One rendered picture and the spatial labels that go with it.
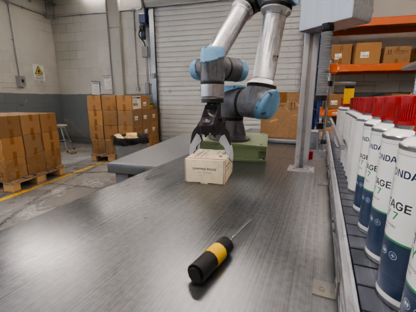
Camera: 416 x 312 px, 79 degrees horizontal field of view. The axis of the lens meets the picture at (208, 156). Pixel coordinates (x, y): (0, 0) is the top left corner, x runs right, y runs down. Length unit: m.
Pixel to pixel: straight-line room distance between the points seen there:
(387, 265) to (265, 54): 0.85
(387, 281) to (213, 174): 0.53
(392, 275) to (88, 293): 0.35
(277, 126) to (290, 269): 1.21
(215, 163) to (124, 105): 3.79
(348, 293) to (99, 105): 4.56
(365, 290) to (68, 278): 0.38
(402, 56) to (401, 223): 4.83
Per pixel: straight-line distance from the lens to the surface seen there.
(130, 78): 6.31
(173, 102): 5.70
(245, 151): 1.04
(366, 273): 0.38
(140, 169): 1.02
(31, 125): 3.90
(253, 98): 1.00
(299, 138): 0.94
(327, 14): 0.87
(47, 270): 0.48
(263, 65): 1.03
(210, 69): 0.79
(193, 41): 5.66
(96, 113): 4.76
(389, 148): 0.36
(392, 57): 5.03
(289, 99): 1.55
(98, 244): 0.51
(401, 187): 0.29
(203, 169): 0.75
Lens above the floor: 1.08
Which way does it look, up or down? 13 degrees down
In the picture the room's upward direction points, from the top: straight up
